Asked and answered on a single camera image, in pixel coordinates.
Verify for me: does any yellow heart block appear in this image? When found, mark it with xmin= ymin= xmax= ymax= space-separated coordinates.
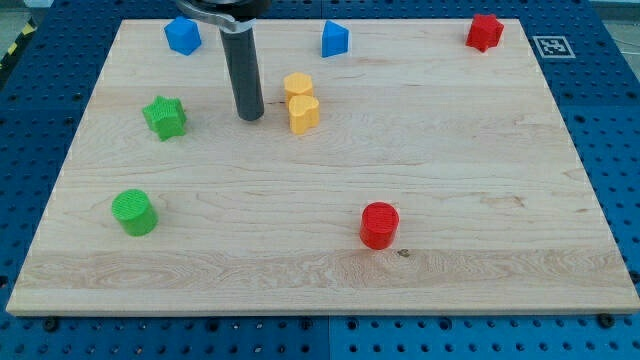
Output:
xmin=288 ymin=95 xmax=320 ymax=135

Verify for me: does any robot arm end clamp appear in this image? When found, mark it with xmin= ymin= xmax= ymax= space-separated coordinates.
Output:
xmin=174 ymin=0 xmax=272 ymax=34

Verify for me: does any light wooden board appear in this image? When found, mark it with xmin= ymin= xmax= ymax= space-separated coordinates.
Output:
xmin=7 ymin=18 xmax=639 ymax=317

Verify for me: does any red cylinder block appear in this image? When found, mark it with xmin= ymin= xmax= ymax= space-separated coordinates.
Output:
xmin=359 ymin=202 xmax=400 ymax=250

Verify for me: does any yellow hexagon block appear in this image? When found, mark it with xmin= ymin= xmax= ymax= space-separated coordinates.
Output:
xmin=283 ymin=72 xmax=314 ymax=104

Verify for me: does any blue triangular block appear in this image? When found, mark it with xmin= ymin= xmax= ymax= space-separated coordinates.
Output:
xmin=321 ymin=20 xmax=350 ymax=58

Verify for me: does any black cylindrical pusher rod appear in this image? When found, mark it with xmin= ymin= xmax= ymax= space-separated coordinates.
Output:
xmin=220 ymin=27 xmax=264 ymax=121

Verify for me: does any green star block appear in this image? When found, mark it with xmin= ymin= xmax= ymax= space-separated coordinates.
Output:
xmin=142 ymin=96 xmax=186 ymax=141

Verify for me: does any green cylinder block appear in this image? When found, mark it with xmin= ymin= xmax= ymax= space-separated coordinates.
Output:
xmin=111 ymin=189 xmax=158 ymax=236

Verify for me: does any blue cube block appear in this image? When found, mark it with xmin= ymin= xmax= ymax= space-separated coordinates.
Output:
xmin=164 ymin=16 xmax=201 ymax=56

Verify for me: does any red star block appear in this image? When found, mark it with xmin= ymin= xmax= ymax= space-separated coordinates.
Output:
xmin=465 ymin=14 xmax=504 ymax=53

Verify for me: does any black white fiducial tag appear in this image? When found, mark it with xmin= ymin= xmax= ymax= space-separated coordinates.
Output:
xmin=533 ymin=35 xmax=575 ymax=59

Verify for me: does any black bolt front left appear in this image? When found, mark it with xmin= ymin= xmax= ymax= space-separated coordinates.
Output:
xmin=42 ymin=317 xmax=59 ymax=333

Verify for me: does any black bolt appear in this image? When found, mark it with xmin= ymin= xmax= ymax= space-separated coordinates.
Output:
xmin=597 ymin=313 xmax=616 ymax=329
xmin=42 ymin=317 xmax=59 ymax=333

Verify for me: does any black bolt front right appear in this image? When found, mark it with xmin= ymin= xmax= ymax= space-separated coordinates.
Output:
xmin=597 ymin=313 xmax=616 ymax=329

